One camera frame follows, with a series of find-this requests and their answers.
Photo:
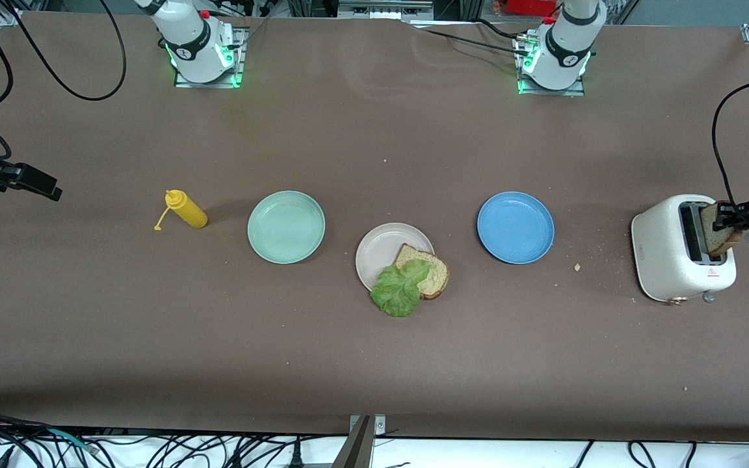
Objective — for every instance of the black power plug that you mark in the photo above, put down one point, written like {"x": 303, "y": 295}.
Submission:
{"x": 295, "y": 458}

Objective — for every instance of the red box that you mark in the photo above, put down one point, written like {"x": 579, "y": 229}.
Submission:
{"x": 530, "y": 6}

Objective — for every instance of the yellow mustard squeeze bottle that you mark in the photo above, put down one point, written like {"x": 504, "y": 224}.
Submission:
{"x": 189, "y": 212}

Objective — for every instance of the green lettuce leaf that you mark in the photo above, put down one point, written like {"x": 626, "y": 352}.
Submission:
{"x": 397, "y": 289}

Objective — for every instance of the beige round plate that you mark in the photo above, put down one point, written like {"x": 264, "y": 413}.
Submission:
{"x": 374, "y": 253}

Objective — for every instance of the blue round plate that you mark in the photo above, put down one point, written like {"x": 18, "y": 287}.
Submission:
{"x": 515, "y": 227}

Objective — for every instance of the mint green round plate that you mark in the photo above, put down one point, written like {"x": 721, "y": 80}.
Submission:
{"x": 287, "y": 227}

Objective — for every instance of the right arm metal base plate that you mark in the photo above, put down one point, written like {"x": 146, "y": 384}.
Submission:
{"x": 239, "y": 65}

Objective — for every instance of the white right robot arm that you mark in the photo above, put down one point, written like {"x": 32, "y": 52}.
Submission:
{"x": 192, "y": 45}

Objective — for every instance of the white two-slot toaster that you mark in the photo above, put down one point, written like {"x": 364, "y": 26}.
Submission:
{"x": 657, "y": 253}

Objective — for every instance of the brown bread slice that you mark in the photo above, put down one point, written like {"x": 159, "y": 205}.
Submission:
{"x": 436, "y": 276}
{"x": 716, "y": 244}

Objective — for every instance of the grey metal bracket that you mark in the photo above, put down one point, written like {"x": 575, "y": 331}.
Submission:
{"x": 381, "y": 8}

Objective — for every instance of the grey aluminium post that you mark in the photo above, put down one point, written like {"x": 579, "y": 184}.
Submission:
{"x": 361, "y": 448}

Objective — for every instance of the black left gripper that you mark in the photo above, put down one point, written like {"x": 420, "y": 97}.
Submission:
{"x": 740, "y": 216}

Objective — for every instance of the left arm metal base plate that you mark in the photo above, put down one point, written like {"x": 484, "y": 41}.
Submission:
{"x": 553, "y": 93}

